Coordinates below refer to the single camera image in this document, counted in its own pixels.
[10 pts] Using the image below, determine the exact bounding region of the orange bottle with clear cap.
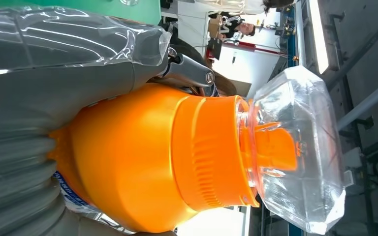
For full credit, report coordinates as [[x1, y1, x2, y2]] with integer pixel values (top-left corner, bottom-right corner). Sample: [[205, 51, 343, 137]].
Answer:
[[48, 65, 347, 236]]

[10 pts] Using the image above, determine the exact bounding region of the background person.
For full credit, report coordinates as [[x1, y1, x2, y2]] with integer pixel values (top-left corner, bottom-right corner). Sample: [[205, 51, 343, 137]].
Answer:
[[220, 14, 257, 39]]

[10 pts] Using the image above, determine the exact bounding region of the ceiling light strip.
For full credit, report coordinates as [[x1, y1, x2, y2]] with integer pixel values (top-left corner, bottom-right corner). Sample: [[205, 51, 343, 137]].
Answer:
[[306, 0, 330, 75]]

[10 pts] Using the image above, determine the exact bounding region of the grey ceiling pipe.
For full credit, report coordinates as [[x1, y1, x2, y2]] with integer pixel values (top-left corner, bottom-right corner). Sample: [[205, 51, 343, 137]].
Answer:
[[336, 73, 378, 131]]

